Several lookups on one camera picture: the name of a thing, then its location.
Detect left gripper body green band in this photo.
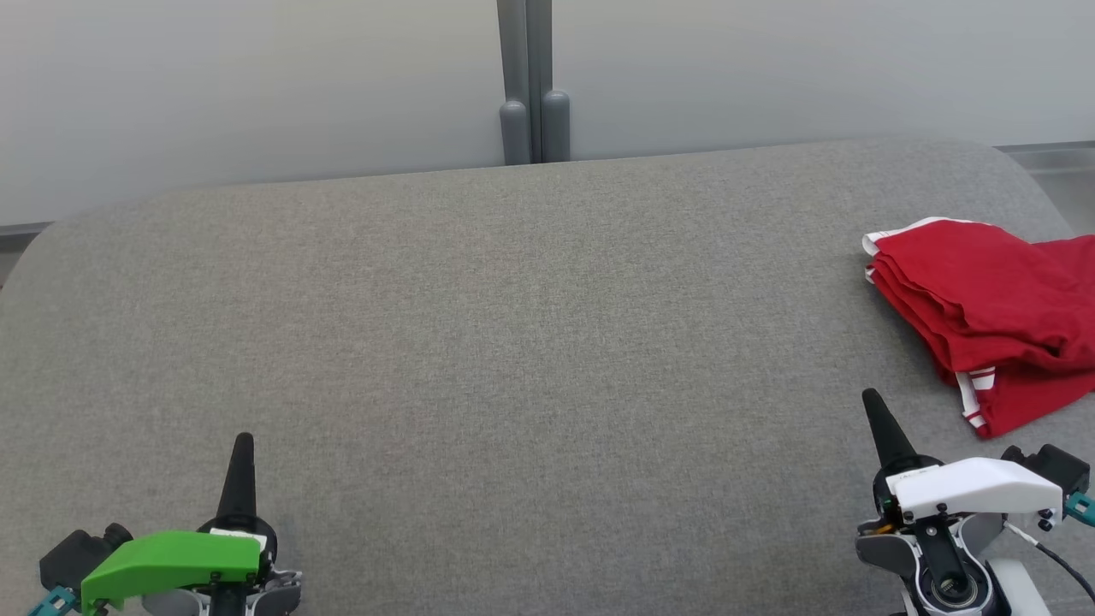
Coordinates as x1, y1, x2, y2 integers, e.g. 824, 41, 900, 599
80, 512, 280, 614

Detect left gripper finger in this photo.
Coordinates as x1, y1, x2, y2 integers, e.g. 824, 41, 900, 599
215, 431, 258, 528

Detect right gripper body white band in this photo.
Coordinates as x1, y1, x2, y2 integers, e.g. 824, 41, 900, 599
871, 456, 1065, 525

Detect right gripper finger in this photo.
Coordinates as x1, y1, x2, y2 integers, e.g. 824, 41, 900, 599
861, 387, 922, 477

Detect red jersey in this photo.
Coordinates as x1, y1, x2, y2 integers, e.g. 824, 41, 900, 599
861, 216, 1095, 378

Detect right arm cable teal plug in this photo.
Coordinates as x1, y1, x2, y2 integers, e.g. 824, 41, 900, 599
1005, 491, 1095, 601

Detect arm cable teal plug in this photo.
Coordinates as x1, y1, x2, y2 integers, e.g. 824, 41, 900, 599
28, 585, 80, 616
1005, 491, 1095, 601

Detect left arm cable teal plug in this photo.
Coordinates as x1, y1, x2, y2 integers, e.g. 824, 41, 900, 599
28, 585, 80, 616

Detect grey partition base rail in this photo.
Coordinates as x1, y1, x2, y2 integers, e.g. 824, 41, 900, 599
0, 222, 54, 254
995, 140, 1095, 179

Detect grey cylindrical post cap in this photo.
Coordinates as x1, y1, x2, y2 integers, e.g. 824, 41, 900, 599
499, 100, 532, 166
541, 90, 572, 163

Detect grey partition frame post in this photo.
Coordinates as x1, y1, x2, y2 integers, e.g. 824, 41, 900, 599
496, 0, 553, 163

